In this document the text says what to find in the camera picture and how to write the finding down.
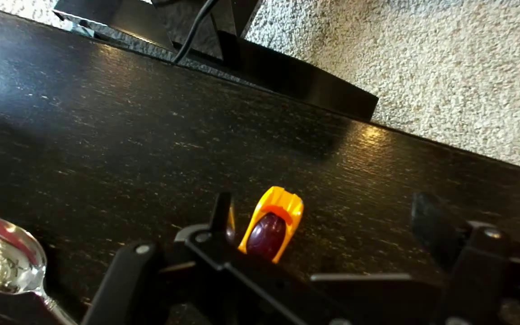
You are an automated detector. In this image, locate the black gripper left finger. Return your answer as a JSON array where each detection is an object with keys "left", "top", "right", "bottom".
[{"left": 82, "top": 191, "right": 335, "bottom": 325}]

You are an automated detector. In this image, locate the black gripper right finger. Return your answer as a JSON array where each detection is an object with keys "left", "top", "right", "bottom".
[{"left": 411, "top": 191, "right": 520, "bottom": 325}]

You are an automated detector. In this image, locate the orange toy car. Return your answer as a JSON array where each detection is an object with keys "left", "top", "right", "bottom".
[{"left": 237, "top": 183, "right": 306, "bottom": 265}]

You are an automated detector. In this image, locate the thin black cable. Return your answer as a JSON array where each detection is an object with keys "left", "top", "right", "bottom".
[{"left": 171, "top": 0, "right": 221, "bottom": 64}]

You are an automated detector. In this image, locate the black coffee table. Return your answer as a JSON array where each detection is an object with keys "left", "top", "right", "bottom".
[{"left": 0, "top": 1, "right": 520, "bottom": 325}]

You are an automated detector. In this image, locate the silver metal spoon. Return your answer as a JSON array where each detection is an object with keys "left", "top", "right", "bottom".
[{"left": 0, "top": 211, "right": 78, "bottom": 325}]

